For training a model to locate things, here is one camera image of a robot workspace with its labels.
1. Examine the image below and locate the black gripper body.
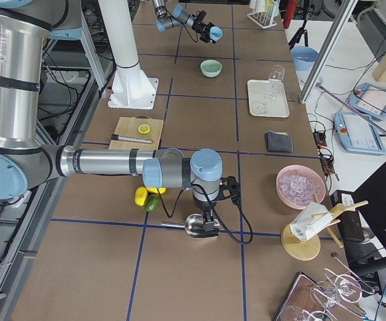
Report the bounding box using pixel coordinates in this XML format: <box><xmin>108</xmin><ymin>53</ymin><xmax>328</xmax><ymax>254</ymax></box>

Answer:
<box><xmin>192</xmin><ymin>176</ymin><xmax>240</xmax><ymax>221</ymax></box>
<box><xmin>192</xmin><ymin>10</ymin><xmax>215</xmax><ymax>43</ymax></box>

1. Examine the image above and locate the light blue plastic cup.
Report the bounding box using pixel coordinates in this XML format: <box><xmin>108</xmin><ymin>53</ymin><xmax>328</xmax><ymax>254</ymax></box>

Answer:
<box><xmin>209</xmin><ymin>26</ymin><xmax>223</xmax><ymax>43</ymax></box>

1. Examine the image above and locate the light green bowl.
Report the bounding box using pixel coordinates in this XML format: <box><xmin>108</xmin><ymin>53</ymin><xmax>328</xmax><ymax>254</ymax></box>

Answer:
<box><xmin>200</xmin><ymin>60</ymin><xmax>222</xmax><ymax>78</ymax></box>

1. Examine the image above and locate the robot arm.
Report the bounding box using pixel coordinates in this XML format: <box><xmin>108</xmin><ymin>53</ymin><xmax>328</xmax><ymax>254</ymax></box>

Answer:
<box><xmin>151</xmin><ymin>0</ymin><xmax>223</xmax><ymax>43</ymax></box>
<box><xmin>0</xmin><ymin>1</ymin><xmax>241</xmax><ymax>238</ymax></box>

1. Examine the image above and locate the metal ice scoop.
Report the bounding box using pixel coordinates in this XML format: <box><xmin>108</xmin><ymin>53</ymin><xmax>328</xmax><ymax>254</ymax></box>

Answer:
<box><xmin>161</xmin><ymin>214</ymin><xmax>220</xmax><ymax>239</ymax></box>

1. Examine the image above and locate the pink bowl with ice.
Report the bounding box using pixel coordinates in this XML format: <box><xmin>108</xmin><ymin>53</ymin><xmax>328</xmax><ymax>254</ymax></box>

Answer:
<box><xmin>276</xmin><ymin>165</ymin><xmax>326</xmax><ymax>209</ymax></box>

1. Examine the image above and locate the large blue bowl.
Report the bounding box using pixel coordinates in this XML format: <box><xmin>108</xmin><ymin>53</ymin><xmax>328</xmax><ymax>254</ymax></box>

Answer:
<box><xmin>290</xmin><ymin>46</ymin><xmax>318</xmax><ymax>71</ymax></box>

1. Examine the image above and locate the green avocado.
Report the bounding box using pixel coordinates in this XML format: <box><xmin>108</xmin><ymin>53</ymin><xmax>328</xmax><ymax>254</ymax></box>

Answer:
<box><xmin>144</xmin><ymin>194</ymin><xmax>161</xmax><ymax>212</ymax></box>

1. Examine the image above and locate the grey yellow folded cloth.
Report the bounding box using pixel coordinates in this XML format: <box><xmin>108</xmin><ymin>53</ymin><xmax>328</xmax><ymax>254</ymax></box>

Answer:
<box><xmin>264</xmin><ymin>131</ymin><xmax>293</xmax><ymax>152</ymax></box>

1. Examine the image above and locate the whole yellow lemon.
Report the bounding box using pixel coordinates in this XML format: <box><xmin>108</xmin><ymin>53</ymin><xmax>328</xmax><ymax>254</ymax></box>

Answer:
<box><xmin>134</xmin><ymin>187</ymin><xmax>148</xmax><ymax>207</ymax></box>

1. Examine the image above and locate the white box on stand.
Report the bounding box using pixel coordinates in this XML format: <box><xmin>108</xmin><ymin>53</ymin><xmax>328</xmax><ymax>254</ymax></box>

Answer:
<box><xmin>289</xmin><ymin>202</ymin><xmax>332</xmax><ymax>241</ymax></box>

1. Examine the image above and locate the red cylinder bottle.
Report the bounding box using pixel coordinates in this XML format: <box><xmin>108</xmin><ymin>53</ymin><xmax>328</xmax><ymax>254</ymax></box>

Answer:
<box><xmin>283</xmin><ymin>0</ymin><xmax>298</xmax><ymax>29</ymax></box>

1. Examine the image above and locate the clear wine glass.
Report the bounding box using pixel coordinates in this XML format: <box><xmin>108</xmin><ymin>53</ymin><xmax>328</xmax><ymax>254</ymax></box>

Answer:
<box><xmin>264</xmin><ymin>64</ymin><xmax>285</xmax><ymax>101</ymax></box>

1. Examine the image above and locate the cream bear print tray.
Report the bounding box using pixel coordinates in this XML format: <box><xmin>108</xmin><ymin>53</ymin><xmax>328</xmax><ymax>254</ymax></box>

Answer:
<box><xmin>247</xmin><ymin>80</ymin><xmax>290</xmax><ymax>118</ymax></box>

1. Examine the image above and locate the lemon half slice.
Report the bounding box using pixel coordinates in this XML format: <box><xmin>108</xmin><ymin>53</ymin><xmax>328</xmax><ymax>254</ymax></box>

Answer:
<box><xmin>138</xmin><ymin>124</ymin><xmax>151</xmax><ymax>134</ymax></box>

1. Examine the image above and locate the wooden cutting board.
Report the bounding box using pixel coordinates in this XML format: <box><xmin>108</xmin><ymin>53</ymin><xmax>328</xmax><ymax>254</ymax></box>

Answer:
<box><xmin>108</xmin><ymin>116</ymin><xmax>164</xmax><ymax>150</ymax></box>

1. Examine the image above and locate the steel muddler black tip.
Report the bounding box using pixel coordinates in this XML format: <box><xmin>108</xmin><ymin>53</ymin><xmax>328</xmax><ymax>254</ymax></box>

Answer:
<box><xmin>111</xmin><ymin>134</ymin><xmax>153</xmax><ymax>144</ymax></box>

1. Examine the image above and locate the near teach pendant tablet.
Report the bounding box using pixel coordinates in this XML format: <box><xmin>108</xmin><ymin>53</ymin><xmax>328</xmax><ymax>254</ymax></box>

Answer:
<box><xmin>334</xmin><ymin>112</ymin><xmax>385</xmax><ymax>155</ymax></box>

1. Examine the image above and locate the teach pendant tablet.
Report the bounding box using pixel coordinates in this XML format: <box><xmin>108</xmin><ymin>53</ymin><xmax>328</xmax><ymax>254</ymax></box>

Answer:
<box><xmin>347</xmin><ymin>82</ymin><xmax>386</xmax><ymax>120</ymax></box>
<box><xmin>334</xmin><ymin>112</ymin><xmax>385</xmax><ymax>155</ymax></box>

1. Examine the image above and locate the black monitor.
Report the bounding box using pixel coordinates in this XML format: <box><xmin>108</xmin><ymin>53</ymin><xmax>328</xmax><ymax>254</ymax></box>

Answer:
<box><xmin>341</xmin><ymin>155</ymin><xmax>386</xmax><ymax>278</ymax></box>

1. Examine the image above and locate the far teach pendant tablet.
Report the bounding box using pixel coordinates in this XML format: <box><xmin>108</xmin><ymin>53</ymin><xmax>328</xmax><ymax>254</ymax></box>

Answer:
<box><xmin>347</xmin><ymin>82</ymin><xmax>386</xmax><ymax>120</ymax></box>

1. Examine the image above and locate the metal rod reacher tool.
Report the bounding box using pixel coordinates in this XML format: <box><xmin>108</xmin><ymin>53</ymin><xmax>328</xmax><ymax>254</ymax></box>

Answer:
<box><xmin>315</xmin><ymin>83</ymin><xmax>386</xmax><ymax>136</ymax></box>

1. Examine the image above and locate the white wire cup rack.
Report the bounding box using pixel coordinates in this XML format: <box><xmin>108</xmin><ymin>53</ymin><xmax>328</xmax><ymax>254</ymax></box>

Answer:
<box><xmin>247</xmin><ymin>0</ymin><xmax>280</xmax><ymax>29</ymax></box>

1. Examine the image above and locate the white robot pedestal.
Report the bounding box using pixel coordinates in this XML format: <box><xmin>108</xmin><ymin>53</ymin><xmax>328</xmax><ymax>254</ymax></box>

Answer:
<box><xmin>99</xmin><ymin>1</ymin><xmax>159</xmax><ymax>110</ymax></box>

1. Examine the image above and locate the black camera tripod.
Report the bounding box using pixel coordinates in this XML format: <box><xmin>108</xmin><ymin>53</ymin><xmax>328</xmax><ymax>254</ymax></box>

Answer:
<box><xmin>288</xmin><ymin>0</ymin><xmax>315</xmax><ymax>50</ymax></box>

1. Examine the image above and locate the aluminium frame post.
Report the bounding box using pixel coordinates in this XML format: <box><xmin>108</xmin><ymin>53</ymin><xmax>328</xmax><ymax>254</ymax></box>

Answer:
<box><xmin>299</xmin><ymin>0</ymin><xmax>358</xmax><ymax>104</ymax></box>

